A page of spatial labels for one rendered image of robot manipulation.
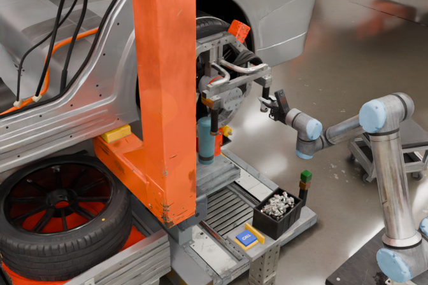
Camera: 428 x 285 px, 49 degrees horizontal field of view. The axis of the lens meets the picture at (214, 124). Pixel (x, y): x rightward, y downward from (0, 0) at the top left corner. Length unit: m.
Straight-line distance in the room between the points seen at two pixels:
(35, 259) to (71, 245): 0.17
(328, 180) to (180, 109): 1.70
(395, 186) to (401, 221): 0.15
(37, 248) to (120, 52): 0.93
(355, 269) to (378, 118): 0.83
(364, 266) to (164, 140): 1.15
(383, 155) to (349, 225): 1.16
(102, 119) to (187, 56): 0.73
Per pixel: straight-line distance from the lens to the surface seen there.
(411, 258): 2.05
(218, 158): 2.98
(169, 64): 1.67
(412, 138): 3.26
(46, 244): 2.19
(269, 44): 2.83
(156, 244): 2.29
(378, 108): 1.85
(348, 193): 3.22
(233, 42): 2.43
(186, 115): 1.82
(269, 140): 3.55
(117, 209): 2.27
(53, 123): 2.18
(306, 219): 2.33
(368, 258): 2.45
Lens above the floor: 2.07
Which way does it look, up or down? 34 degrees down
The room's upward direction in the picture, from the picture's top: 1 degrees clockwise
